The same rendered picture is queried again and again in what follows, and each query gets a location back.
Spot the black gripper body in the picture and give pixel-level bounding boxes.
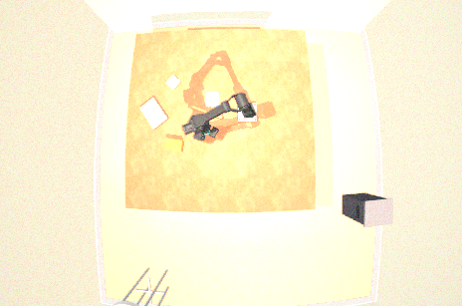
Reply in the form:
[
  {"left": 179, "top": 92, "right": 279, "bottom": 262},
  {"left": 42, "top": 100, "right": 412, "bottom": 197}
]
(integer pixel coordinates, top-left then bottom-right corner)
[{"left": 202, "top": 124, "right": 219, "bottom": 139}]

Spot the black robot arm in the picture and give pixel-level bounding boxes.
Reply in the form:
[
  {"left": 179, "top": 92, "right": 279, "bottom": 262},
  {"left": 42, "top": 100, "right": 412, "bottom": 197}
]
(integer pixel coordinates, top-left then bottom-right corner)
[{"left": 182, "top": 92, "right": 257, "bottom": 141}]

